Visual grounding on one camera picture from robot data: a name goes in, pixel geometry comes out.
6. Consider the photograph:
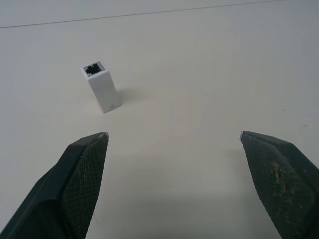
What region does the small white object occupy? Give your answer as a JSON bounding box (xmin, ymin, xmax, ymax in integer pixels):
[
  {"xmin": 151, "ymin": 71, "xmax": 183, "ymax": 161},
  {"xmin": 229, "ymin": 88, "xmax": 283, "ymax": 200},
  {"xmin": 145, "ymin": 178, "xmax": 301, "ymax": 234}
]
[{"xmin": 80, "ymin": 60, "xmax": 122, "ymax": 114}]

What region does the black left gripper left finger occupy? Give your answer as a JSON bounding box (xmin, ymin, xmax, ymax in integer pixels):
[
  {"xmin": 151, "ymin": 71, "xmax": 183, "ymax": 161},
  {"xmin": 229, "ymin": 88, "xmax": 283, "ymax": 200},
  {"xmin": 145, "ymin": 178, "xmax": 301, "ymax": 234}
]
[{"xmin": 0, "ymin": 132, "xmax": 110, "ymax": 239}]

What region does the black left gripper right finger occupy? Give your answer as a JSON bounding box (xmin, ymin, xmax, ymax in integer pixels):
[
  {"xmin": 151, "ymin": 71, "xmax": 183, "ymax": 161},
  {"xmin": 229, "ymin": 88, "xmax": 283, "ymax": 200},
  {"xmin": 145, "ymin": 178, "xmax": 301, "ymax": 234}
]
[{"xmin": 239, "ymin": 130, "xmax": 319, "ymax": 239}]

